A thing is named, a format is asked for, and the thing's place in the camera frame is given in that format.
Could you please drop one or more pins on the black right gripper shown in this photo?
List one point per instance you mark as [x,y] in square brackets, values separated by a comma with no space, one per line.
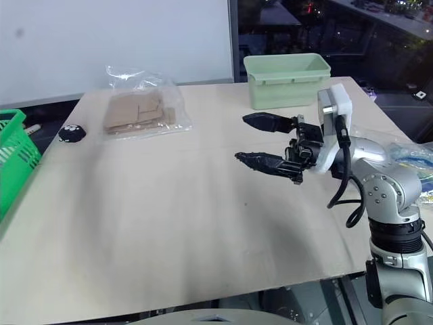
[309,137]

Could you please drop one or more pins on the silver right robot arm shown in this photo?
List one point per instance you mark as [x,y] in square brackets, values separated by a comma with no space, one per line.
[389,189]

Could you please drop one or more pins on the bright green slotted basket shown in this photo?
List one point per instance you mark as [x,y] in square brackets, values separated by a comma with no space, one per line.
[15,159]

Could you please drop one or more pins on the pale green plastic bin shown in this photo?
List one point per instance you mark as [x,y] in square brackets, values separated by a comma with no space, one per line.
[287,84]

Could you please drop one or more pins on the clear bag of cardboard pieces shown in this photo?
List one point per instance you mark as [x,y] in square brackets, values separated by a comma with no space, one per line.
[142,111]

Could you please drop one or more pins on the clear bag with blue item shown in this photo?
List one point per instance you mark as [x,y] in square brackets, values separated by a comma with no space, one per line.
[406,155]

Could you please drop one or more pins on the small white square box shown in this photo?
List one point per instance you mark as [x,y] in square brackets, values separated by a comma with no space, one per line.
[421,94]

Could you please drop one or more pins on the small black spotted pouch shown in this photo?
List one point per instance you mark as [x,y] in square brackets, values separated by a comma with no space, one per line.
[70,133]

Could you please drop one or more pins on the white marker pen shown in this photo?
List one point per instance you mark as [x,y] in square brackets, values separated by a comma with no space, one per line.
[32,128]

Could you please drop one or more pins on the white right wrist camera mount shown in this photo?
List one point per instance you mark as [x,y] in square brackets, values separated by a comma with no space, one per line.
[343,101]

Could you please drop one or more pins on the whiteboard with grey frame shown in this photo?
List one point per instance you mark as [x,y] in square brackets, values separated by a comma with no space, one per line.
[111,44]

